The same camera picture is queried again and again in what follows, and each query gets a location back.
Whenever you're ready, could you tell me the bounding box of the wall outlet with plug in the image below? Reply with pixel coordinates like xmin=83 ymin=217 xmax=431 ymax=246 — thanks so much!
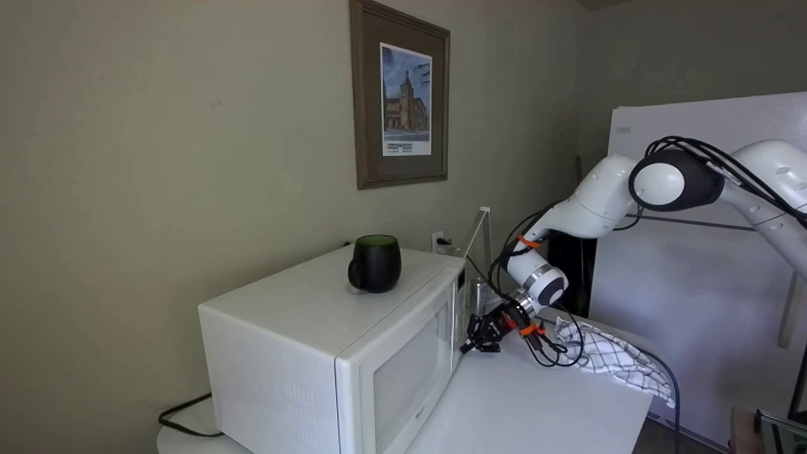
xmin=428 ymin=230 xmax=460 ymax=258

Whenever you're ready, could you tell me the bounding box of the white checkered dish cloth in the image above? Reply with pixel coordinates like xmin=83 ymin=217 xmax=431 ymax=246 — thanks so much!
xmin=551 ymin=311 xmax=680 ymax=412

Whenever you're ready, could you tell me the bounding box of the thick black cable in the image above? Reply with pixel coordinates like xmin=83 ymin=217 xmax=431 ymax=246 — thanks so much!
xmin=638 ymin=345 xmax=685 ymax=454

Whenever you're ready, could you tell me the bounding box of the black ceramic mug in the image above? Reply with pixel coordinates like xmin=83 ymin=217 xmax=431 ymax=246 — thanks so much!
xmin=346 ymin=233 xmax=404 ymax=296

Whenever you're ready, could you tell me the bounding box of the black microwave power cord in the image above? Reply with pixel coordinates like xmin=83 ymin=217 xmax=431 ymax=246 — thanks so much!
xmin=157 ymin=390 xmax=228 ymax=441

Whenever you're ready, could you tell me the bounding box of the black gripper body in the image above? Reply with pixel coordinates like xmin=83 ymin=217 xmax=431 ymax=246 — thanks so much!
xmin=488 ymin=297 xmax=539 ymax=341

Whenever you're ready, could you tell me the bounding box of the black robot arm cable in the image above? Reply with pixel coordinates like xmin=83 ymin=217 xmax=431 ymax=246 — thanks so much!
xmin=456 ymin=134 xmax=807 ymax=372

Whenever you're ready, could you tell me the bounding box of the white board panel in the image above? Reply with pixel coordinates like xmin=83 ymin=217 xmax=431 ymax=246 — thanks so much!
xmin=586 ymin=87 xmax=807 ymax=448

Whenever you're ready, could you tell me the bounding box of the framed building picture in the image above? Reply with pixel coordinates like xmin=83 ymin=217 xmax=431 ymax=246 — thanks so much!
xmin=348 ymin=0 xmax=453 ymax=192

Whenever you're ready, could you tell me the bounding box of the thin white cord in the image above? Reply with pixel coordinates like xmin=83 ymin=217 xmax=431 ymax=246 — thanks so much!
xmin=460 ymin=203 xmax=495 ymax=297

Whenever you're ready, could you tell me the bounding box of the white microwave oven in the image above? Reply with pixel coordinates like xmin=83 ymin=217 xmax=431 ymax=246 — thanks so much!
xmin=196 ymin=245 xmax=470 ymax=454

